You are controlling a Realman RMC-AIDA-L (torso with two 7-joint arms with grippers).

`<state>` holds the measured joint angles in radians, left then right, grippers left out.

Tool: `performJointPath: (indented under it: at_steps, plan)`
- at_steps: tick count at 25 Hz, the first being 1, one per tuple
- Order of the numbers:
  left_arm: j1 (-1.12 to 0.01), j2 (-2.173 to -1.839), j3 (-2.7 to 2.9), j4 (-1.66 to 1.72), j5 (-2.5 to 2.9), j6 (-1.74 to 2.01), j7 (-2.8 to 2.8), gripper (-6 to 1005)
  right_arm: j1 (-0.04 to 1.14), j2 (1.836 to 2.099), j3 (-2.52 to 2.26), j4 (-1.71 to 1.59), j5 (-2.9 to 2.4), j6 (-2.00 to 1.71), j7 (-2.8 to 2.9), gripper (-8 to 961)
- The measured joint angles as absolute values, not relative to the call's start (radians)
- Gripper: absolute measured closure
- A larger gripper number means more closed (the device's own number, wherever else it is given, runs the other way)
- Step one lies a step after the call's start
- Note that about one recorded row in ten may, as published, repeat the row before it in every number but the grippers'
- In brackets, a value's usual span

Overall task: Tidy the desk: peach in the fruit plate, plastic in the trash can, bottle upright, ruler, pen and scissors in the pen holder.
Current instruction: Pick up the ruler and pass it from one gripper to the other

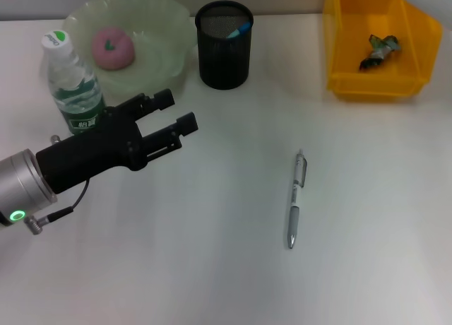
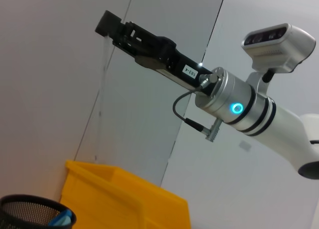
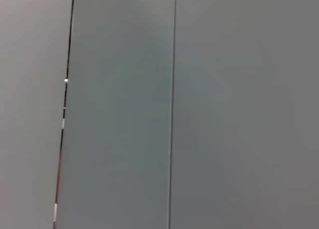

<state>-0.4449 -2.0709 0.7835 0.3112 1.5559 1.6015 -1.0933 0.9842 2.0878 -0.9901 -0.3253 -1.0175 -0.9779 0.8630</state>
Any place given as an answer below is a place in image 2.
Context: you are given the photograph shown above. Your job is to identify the yellow plastic bin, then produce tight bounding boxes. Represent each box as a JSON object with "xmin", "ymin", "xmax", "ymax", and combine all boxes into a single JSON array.
[{"xmin": 59, "ymin": 160, "xmax": 188, "ymax": 229}]

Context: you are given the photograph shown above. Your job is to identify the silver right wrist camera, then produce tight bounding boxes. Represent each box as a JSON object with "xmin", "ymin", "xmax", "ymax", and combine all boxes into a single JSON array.
[{"xmin": 241, "ymin": 23, "xmax": 317, "ymax": 100}]

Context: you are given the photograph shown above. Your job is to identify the black mesh pen holder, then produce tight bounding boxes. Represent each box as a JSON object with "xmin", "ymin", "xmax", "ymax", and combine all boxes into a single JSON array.
[{"xmin": 0, "ymin": 194, "xmax": 77, "ymax": 229}]

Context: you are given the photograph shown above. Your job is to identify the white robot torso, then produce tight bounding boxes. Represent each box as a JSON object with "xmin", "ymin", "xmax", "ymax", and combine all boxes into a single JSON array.
[{"xmin": 299, "ymin": 113, "xmax": 319, "ymax": 146}]

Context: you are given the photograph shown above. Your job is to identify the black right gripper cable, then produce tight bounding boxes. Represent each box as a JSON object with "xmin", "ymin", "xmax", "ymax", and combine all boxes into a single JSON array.
[{"xmin": 173, "ymin": 73, "xmax": 224, "ymax": 142}]

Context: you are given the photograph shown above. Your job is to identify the blue capped scissors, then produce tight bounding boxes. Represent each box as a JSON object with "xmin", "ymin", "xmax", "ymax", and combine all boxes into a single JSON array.
[{"xmin": 48, "ymin": 208, "xmax": 73, "ymax": 227}]

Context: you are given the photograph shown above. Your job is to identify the white wall outlet plate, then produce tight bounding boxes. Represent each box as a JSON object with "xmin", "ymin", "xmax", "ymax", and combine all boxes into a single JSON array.
[{"xmin": 238, "ymin": 140, "xmax": 252, "ymax": 151}]

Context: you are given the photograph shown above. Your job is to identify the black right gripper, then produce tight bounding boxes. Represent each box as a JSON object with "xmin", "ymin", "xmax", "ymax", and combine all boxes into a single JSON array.
[{"xmin": 95, "ymin": 10, "xmax": 215, "ymax": 97}]

